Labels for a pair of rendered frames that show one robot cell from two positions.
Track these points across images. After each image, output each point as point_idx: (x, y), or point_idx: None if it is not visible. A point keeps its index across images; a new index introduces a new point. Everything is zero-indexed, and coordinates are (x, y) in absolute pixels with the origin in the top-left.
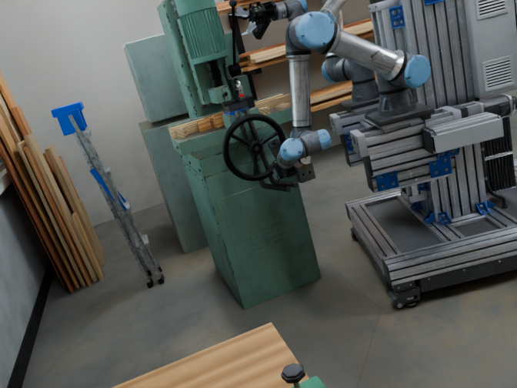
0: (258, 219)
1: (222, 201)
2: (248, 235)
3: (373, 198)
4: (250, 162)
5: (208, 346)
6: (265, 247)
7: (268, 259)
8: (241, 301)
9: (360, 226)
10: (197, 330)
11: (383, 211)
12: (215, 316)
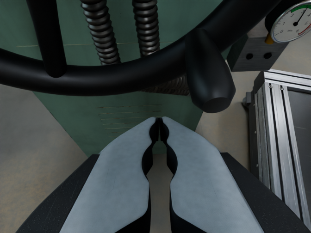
0: (116, 96)
1: (26, 51)
2: (96, 111)
3: (302, 81)
4: None
5: (22, 203)
6: (122, 126)
7: None
8: (85, 154)
9: (270, 144)
10: (29, 162)
11: (308, 118)
12: (59, 147)
